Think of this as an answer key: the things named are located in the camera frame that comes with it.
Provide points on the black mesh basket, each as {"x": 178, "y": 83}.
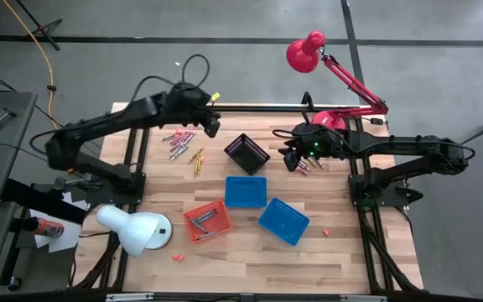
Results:
{"x": 247, "y": 155}

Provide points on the grey crayon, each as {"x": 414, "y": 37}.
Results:
{"x": 178, "y": 153}
{"x": 169, "y": 137}
{"x": 209, "y": 235}
{"x": 206, "y": 216}
{"x": 197, "y": 226}

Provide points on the black aluminium table frame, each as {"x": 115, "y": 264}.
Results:
{"x": 266, "y": 108}

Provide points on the white desk lamp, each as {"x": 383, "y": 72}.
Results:
{"x": 136, "y": 228}

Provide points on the orange spray can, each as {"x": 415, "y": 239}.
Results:
{"x": 46, "y": 227}

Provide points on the white paper sheets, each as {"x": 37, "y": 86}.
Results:
{"x": 63, "y": 239}

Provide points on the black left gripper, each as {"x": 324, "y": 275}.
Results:
{"x": 187, "y": 102}

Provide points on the blue slotted plastic basket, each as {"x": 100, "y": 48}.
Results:
{"x": 245, "y": 192}
{"x": 283, "y": 221}

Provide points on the black caster wheel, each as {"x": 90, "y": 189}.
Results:
{"x": 14, "y": 284}

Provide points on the orange slotted plastic basket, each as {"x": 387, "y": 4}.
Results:
{"x": 224, "y": 218}

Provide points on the red desk lamp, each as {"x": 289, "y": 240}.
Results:
{"x": 304, "y": 54}

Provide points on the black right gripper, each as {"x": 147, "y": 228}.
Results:
{"x": 317, "y": 140}

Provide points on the black tripod stand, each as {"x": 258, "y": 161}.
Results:
{"x": 53, "y": 24}

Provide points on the black diagonal beam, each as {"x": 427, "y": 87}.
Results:
{"x": 40, "y": 201}

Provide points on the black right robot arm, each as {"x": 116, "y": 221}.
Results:
{"x": 392, "y": 144}

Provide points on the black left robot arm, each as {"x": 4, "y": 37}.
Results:
{"x": 99, "y": 123}

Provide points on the grey metal bracket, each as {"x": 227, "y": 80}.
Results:
{"x": 363, "y": 298}
{"x": 128, "y": 297}

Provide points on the black inline power switch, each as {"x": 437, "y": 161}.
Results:
{"x": 377, "y": 121}

